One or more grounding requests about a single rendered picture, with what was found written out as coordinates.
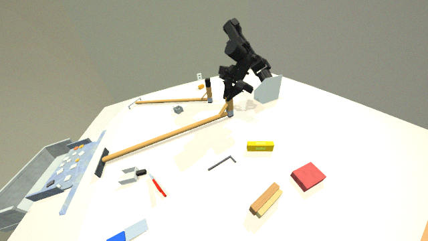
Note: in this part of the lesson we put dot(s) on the red flat square block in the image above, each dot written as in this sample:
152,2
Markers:
307,176

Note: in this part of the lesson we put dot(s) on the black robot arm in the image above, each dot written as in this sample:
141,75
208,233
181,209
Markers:
239,49

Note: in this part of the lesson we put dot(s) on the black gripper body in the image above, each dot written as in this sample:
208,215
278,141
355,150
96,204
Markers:
239,83

